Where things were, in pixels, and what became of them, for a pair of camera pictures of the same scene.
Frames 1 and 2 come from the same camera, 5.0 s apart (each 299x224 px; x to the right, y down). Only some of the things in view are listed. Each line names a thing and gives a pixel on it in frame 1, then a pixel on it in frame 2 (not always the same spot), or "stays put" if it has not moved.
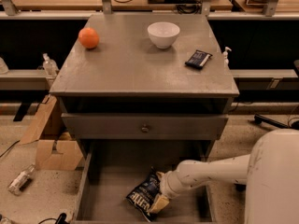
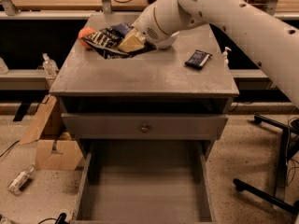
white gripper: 168,184 → 146,26
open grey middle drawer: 109,169 stays put
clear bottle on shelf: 49,66 stays put
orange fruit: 88,37 stays put
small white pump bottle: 225,55 stays put
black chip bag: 145,193 → 107,39
